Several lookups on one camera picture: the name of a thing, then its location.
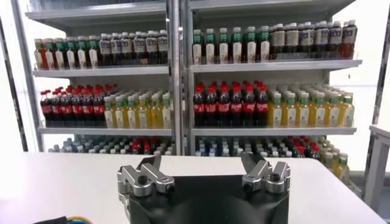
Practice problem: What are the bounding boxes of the yellow blue cable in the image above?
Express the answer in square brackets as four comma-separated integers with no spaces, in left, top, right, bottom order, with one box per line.
[66,215,94,224]

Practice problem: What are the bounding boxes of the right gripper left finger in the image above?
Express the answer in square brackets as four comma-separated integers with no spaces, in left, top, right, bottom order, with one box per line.
[117,155,176,198]

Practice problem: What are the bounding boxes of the white cap reddish tea bottle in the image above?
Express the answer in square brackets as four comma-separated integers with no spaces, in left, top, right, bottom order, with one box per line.
[341,19,358,59]

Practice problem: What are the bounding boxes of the white cap blue label bottle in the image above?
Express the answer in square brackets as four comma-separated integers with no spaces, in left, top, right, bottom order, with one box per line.
[314,21,329,58]
[300,22,314,58]
[121,32,133,65]
[157,29,169,65]
[110,32,122,66]
[133,31,146,65]
[99,33,111,66]
[145,30,158,65]
[328,20,342,58]

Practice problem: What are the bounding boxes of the beige label dark bottle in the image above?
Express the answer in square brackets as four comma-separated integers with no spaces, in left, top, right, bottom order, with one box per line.
[271,24,285,60]
[285,23,299,60]

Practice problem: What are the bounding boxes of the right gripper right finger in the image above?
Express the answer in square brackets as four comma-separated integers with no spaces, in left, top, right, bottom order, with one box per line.
[240,152,292,195]

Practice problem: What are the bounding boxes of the white metal shelf unit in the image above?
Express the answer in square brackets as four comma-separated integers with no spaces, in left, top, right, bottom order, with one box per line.
[182,0,363,158]
[26,0,183,156]

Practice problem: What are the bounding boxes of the black window frame post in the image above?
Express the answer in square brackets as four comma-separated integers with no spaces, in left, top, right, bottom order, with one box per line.
[371,30,390,125]
[0,18,28,152]

